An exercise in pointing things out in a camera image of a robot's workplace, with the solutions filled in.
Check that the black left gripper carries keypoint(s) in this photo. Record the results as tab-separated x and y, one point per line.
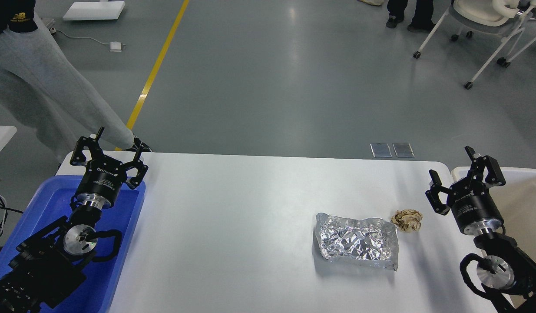
103	178

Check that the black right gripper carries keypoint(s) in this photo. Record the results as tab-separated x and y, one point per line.
472	206

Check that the silver foil bag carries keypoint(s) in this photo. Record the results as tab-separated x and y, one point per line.
369	242

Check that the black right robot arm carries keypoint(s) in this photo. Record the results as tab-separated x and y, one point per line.
506	275

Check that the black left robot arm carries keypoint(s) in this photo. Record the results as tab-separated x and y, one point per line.
49	264

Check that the beige plastic bin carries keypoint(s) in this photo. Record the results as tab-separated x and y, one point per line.
516	202

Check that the crumpled brown paper ball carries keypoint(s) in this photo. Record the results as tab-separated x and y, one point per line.
407	220

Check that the right metal floor plate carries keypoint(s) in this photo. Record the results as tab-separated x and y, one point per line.
403	150

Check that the metal floor plate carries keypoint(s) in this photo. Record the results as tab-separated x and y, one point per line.
380	150
403	150

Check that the left metal floor plate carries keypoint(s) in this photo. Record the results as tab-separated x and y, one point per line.
380	150

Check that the person in grey sweatpants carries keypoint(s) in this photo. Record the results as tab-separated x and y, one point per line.
37	83

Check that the white foam board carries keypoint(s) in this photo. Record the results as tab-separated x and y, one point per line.
95	10

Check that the white office chair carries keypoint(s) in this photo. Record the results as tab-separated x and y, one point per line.
501	18

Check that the white power adapter with cable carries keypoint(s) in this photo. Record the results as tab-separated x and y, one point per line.
113	46

